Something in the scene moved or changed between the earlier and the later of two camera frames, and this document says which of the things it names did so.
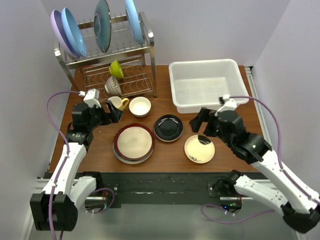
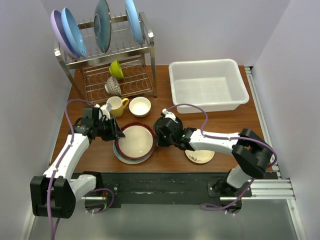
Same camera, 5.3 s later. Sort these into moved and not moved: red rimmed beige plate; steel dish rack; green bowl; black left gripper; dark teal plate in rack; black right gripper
Moved: black left gripper; black right gripper
Not moved: red rimmed beige plate; green bowl; dark teal plate in rack; steel dish rack
